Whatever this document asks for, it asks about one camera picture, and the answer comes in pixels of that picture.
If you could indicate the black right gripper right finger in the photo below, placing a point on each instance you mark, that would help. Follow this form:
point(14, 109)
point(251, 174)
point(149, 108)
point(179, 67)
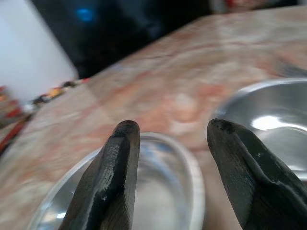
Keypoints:
point(251, 187)

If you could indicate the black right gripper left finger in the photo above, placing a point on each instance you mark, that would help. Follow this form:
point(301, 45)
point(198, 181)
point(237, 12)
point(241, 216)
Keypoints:
point(112, 172)

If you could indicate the small stainless steel bowl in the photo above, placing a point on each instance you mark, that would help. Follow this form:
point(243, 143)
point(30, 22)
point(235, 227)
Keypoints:
point(163, 182)

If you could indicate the large stainless steel bowl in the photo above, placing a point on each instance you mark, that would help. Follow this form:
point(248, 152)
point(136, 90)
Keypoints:
point(275, 107)

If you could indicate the large black glossy appliance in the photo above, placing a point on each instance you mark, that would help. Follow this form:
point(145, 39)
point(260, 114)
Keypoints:
point(108, 36)

